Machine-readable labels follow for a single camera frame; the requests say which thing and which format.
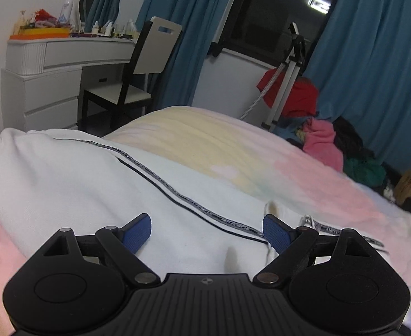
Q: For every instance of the white vanity table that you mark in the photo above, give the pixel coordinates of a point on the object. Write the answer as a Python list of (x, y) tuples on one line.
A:
[(41, 91)]

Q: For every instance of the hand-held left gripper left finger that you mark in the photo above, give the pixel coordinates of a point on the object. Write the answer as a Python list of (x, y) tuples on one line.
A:
[(137, 232)]

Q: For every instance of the red cloth bundle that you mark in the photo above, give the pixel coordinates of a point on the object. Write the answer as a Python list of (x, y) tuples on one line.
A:
[(46, 19)]

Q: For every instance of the pink cloth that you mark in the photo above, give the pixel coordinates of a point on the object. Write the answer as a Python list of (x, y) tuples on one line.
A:
[(322, 143)]

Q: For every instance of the blue cloth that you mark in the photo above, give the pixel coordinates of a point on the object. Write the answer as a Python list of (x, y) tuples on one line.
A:
[(289, 129)]

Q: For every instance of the green cloth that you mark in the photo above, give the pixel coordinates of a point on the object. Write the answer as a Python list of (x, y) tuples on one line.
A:
[(363, 171)]

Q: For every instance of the pastel tie-dye bed blanket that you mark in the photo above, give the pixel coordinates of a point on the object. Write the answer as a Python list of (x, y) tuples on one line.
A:
[(226, 140)]

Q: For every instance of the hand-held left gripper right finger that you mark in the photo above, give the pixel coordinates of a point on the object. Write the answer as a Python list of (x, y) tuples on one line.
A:
[(275, 234)]

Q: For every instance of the pale yellow cloth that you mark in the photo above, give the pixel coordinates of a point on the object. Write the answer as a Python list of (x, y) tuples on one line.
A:
[(300, 134)]

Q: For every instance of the garment steamer stand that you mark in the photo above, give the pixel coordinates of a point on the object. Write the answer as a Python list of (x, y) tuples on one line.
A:
[(286, 87)]

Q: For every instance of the dark window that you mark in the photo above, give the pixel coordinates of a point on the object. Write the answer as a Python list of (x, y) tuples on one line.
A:
[(272, 14)]

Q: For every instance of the black cloth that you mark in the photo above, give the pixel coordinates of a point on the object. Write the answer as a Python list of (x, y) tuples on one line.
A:
[(349, 136)]

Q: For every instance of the blue curtain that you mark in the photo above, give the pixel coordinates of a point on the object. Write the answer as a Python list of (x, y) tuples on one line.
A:
[(366, 59), (191, 24)]

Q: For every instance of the black and white chair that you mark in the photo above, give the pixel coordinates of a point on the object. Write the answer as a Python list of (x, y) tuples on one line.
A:
[(156, 52)]

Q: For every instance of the small white bottle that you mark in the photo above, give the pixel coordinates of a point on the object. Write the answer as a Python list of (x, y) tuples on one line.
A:
[(96, 28), (109, 29), (130, 27)]

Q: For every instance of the white spray can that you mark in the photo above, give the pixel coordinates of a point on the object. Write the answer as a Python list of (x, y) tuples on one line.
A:
[(67, 10)]

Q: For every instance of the orange tray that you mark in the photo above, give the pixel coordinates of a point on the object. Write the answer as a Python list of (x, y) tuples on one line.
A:
[(37, 34)]

